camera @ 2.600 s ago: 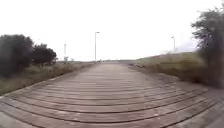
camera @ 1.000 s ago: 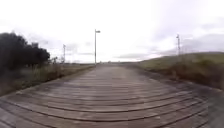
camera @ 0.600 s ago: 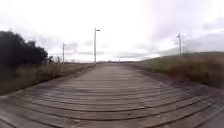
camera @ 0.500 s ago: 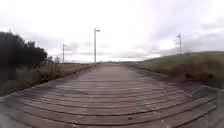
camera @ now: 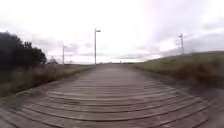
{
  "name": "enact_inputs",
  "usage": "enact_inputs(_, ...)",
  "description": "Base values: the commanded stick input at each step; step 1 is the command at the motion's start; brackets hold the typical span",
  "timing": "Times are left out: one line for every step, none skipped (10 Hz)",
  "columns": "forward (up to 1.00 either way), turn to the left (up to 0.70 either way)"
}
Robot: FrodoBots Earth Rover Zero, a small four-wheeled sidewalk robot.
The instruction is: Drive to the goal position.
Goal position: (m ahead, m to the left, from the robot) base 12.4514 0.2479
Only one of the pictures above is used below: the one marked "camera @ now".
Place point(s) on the wooden plank boardwalk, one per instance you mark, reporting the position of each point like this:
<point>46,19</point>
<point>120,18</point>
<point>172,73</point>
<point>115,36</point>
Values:
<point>113,100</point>

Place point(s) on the grey pole on slope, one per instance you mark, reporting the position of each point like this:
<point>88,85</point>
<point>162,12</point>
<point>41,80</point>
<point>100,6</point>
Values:
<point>181,43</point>

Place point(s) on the dry grass strip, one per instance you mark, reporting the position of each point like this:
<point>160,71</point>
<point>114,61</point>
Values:
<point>36,75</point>

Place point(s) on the green grass slope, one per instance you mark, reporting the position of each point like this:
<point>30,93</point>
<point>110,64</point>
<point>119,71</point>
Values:
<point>190,66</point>

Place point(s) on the dark bushes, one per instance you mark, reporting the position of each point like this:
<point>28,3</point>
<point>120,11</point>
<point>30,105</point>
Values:
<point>16,53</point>

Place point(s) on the tall grey lamp post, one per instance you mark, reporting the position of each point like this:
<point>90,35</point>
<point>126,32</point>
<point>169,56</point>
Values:
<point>95,46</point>

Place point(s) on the short grey lamp post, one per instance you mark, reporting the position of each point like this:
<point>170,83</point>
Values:
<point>63,55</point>

